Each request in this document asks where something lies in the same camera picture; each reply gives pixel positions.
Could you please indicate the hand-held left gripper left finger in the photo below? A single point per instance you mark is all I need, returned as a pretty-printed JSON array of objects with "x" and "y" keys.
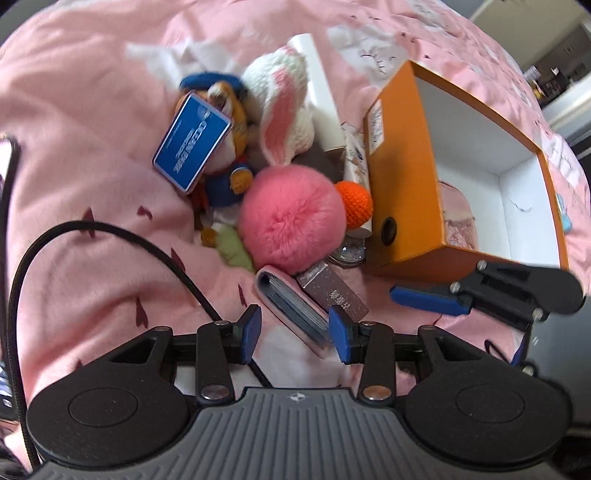
[{"x": 250, "y": 334}]

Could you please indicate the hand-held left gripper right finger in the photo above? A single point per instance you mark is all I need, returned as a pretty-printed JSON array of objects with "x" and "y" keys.
[{"x": 340, "y": 334}]

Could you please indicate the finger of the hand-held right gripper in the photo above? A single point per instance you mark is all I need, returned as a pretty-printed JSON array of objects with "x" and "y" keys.
[
  {"x": 425, "y": 299},
  {"x": 526, "y": 357}
]

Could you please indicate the orange cardboard box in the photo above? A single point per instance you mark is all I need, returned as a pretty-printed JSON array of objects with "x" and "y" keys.
[{"x": 406, "y": 184}]

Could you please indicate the plush animal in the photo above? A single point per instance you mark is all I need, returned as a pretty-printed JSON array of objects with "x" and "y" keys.
[{"x": 220, "y": 183}]

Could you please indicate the blue card tag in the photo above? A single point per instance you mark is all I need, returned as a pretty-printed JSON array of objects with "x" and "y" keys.
[{"x": 191, "y": 143}]

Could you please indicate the long white box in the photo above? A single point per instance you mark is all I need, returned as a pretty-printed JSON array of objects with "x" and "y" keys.
[{"x": 321, "y": 92}]

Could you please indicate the white crocheted rabbit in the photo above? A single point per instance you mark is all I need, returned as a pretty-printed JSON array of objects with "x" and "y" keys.
[{"x": 263, "y": 78}]

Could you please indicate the brown glitter small box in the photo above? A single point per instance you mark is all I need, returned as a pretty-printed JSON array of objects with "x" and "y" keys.
[{"x": 332, "y": 291}]

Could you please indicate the pink lace pouch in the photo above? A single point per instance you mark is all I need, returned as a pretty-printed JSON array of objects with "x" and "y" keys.
[{"x": 457, "y": 217}]

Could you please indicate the green crocheted piece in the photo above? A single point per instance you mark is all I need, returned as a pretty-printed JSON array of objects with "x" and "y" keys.
[{"x": 233, "y": 247}]

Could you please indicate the orange crocheted ball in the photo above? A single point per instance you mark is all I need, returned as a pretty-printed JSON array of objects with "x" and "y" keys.
[{"x": 355, "y": 203}]

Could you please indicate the pink fluffy pompom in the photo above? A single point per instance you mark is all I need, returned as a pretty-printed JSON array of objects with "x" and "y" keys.
[{"x": 291, "y": 217}]

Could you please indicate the white patterned small box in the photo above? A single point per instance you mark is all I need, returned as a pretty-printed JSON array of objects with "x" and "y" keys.
[{"x": 354, "y": 157}]

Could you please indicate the brown pouch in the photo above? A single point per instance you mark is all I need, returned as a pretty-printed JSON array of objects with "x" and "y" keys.
[{"x": 323, "y": 161}]

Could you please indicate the pink printed blanket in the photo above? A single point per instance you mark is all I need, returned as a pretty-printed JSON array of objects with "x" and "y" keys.
[{"x": 92, "y": 138}]

